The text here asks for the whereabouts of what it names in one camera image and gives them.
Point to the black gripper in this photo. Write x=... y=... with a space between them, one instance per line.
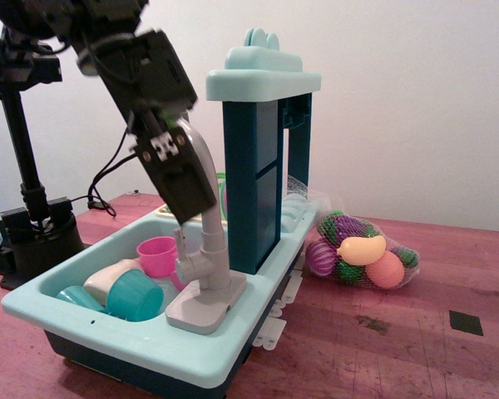
x=151 y=89

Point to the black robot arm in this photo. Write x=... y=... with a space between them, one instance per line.
x=28 y=24

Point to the green toy plate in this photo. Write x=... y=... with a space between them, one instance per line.
x=221 y=180

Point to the pink toy cup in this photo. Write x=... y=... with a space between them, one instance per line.
x=157 y=256

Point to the dark teal shelf tower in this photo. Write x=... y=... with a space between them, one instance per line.
x=266 y=98

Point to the pink toy bowl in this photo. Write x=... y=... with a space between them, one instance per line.
x=174 y=277

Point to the teal toy pot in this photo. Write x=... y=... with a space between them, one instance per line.
x=134 y=297

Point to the cream toy dish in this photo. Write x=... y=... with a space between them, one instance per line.
x=99 y=284

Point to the grey toy faucet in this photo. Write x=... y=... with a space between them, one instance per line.
x=212 y=287

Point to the light blue toy cup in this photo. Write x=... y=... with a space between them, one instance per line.
x=79 y=296

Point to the teal toy sink basin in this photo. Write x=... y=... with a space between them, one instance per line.
x=153 y=355

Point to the mesh bag of toy food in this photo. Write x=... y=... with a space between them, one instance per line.
x=331 y=226

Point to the yellow toy mango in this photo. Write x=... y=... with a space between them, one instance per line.
x=361 y=251

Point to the orange toy egg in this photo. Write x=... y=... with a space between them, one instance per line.
x=387 y=272

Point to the black tape square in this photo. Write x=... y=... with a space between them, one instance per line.
x=466 y=323

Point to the black camera stand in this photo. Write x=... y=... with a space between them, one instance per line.
x=42 y=233

